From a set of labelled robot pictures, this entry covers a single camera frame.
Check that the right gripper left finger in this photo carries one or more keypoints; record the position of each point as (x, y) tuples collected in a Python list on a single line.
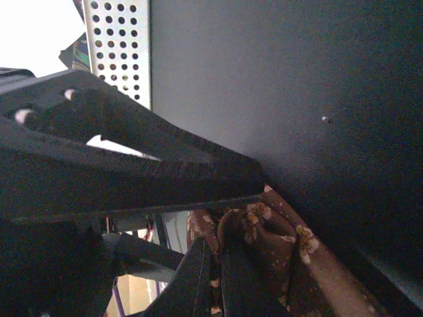
[(188, 293)]

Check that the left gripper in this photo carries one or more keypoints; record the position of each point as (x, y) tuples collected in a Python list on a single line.
[(59, 269)]

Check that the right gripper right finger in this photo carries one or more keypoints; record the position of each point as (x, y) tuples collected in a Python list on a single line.
[(242, 291)]

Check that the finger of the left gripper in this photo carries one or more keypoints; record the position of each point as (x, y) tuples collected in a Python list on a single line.
[(80, 107)]

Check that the brown floral tie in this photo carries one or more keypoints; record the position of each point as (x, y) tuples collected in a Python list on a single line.
[(295, 266)]

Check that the pile of dark ties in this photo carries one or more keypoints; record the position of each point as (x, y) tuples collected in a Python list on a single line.
[(76, 56)]

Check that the white basket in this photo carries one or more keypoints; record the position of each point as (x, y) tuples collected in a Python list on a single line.
[(118, 40)]

